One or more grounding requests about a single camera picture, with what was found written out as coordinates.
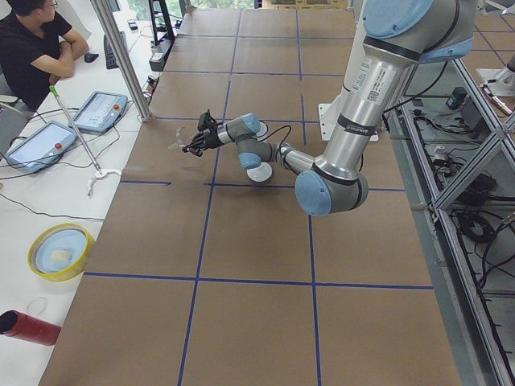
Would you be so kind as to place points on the clear glass funnel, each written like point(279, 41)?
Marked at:
point(183, 137)

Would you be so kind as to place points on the near teach pendant tablet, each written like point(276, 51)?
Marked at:
point(43, 148)

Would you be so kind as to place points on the teach pendant tablet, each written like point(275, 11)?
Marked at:
point(100, 112)
point(43, 148)

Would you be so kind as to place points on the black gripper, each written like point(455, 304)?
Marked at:
point(209, 138)

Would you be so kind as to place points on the white enamel mug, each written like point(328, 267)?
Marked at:
point(263, 131)

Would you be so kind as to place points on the black computer mouse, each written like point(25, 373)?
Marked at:
point(90, 57)

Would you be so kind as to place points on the red cylinder tube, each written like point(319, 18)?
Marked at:
point(18, 325)

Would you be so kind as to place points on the far teach pendant tablet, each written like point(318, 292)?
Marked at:
point(100, 112)

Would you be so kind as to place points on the black keyboard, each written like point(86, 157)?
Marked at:
point(110, 58)

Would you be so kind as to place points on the seated person black shirt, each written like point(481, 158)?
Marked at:
point(38, 48)

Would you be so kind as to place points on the yellow rimmed bowl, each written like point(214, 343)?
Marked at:
point(61, 252)

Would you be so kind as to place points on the grabber reach stick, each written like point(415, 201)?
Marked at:
point(101, 173)

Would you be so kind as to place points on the aluminium frame post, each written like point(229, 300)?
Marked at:
point(109, 26)

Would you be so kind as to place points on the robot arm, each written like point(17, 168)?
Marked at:
point(398, 34)

